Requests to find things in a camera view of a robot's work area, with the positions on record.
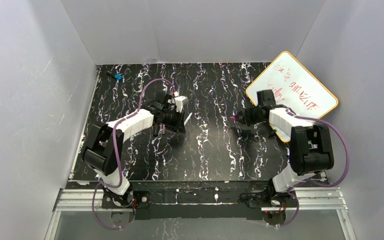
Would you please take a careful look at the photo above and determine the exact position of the white pen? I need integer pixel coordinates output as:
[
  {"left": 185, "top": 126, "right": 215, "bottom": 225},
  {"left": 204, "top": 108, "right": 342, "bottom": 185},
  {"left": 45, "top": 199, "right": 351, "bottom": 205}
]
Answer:
[{"left": 183, "top": 112, "right": 193, "bottom": 126}]

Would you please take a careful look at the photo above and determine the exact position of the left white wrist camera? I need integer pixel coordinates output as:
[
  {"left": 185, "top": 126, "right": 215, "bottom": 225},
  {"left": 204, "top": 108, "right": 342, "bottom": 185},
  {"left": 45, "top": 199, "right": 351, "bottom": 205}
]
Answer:
[{"left": 173, "top": 95, "right": 189, "bottom": 113}]

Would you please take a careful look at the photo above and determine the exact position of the yellow-framed whiteboard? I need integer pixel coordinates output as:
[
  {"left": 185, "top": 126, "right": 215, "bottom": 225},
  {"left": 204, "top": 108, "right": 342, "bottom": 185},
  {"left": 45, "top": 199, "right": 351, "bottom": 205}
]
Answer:
[{"left": 245, "top": 50, "right": 340, "bottom": 143}]

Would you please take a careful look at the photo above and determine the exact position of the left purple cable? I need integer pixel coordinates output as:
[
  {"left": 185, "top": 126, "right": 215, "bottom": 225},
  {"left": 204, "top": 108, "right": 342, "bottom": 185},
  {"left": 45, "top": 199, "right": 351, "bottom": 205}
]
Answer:
[{"left": 91, "top": 78, "right": 178, "bottom": 231}]

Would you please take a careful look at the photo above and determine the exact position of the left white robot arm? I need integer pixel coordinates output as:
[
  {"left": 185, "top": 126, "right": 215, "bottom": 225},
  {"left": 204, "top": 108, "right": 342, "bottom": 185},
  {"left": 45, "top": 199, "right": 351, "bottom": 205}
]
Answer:
[{"left": 80, "top": 92, "right": 188, "bottom": 196}]

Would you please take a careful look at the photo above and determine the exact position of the blue cap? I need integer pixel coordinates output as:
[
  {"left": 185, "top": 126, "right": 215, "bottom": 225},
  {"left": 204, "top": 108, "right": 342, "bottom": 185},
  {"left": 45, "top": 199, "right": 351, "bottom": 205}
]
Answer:
[{"left": 113, "top": 74, "right": 123, "bottom": 80}]

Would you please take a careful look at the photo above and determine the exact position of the black orange-tipped marker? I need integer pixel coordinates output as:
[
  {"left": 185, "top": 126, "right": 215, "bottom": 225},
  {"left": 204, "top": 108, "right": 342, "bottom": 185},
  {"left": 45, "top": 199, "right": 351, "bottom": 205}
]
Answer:
[{"left": 152, "top": 124, "right": 160, "bottom": 138}]

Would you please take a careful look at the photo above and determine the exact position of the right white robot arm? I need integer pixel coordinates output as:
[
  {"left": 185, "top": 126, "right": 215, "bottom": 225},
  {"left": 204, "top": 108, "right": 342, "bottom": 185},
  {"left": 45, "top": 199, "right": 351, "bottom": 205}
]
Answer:
[{"left": 231, "top": 89, "right": 334, "bottom": 204}]

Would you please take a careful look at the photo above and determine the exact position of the aluminium frame rail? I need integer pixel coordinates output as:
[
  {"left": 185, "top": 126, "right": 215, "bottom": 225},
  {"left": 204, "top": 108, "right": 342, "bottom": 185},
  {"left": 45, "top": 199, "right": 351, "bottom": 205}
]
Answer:
[{"left": 44, "top": 187, "right": 357, "bottom": 240}]

